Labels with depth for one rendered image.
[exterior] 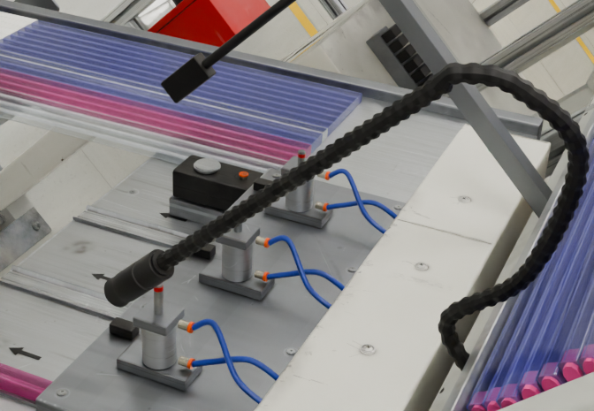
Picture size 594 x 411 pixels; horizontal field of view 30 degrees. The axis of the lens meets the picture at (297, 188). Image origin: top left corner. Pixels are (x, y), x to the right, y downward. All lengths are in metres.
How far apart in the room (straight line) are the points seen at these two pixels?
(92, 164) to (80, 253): 1.53
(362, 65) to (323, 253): 1.39
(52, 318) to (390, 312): 0.27
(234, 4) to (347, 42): 0.55
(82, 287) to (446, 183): 0.31
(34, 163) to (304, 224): 1.21
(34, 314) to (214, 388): 0.22
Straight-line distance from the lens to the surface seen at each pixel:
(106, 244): 0.96
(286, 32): 3.26
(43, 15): 1.42
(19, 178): 2.09
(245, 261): 0.78
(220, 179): 0.96
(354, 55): 2.21
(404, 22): 0.82
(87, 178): 2.45
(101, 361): 0.74
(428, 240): 0.83
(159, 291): 0.69
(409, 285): 0.78
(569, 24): 1.94
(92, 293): 0.90
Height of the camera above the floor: 1.70
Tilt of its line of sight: 36 degrees down
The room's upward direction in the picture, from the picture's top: 58 degrees clockwise
